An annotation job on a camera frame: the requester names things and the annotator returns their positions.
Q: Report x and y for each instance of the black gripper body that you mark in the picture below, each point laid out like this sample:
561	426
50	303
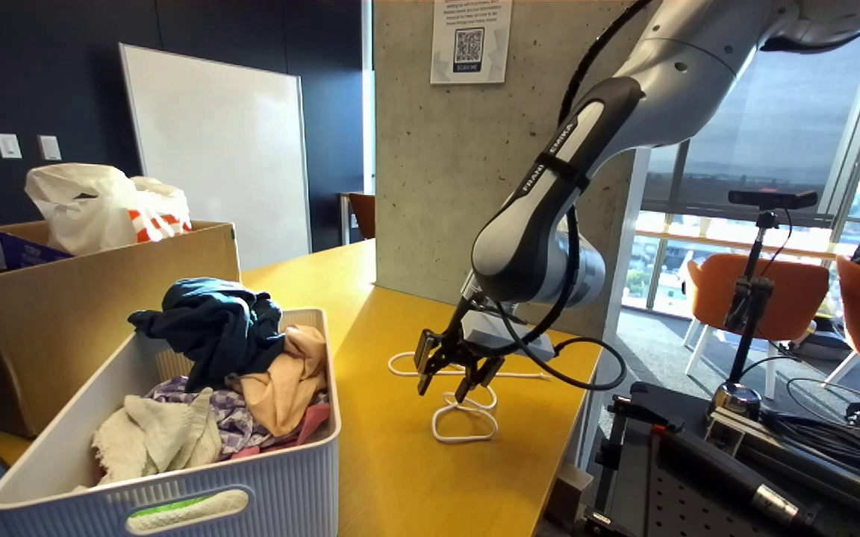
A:
471	338

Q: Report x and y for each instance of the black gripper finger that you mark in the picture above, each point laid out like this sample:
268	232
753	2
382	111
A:
476	381
428	361

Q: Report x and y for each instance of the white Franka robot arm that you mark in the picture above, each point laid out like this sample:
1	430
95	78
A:
670	91

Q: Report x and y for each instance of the pink cloth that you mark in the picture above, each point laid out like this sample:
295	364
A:
313	421

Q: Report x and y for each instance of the peach cloth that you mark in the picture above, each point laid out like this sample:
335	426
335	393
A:
285	384

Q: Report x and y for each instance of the brown chair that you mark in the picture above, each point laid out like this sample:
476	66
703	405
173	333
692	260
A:
359	214

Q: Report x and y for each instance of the white plastic storage bin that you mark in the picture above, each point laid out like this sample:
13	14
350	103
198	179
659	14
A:
282	487

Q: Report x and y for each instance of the purple patterned cloth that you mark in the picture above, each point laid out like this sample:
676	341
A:
240	421

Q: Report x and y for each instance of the dark teal cloth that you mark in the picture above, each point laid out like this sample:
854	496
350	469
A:
217	330

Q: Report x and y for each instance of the black robot cart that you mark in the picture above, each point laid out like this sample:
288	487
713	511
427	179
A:
689	496

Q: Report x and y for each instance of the beige cloth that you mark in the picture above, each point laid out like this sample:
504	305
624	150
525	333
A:
158	435

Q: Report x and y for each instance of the QR code paper poster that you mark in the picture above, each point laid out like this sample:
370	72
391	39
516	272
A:
471	45

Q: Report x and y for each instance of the black cylindrical bar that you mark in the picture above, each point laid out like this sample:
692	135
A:
748	487

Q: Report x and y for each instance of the white whiteboard panel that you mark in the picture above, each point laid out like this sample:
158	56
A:
223	150

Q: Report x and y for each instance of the brown cardboard box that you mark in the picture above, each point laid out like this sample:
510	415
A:
74	309

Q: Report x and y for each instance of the grey window roller blind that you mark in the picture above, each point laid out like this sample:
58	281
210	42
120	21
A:
779	120

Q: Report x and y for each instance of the white plastic bag orange print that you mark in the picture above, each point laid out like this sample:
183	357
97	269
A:
83	203

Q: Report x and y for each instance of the blue box inside carton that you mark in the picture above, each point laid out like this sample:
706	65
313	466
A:
13	250

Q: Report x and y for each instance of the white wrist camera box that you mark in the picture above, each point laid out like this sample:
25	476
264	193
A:
531	348

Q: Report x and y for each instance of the black camera stand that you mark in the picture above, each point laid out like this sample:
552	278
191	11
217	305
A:
748	299

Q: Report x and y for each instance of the black camera on stand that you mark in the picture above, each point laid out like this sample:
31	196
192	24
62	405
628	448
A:
774	197

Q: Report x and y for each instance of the white wall switch plate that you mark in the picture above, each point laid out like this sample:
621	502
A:
50	148
8	148

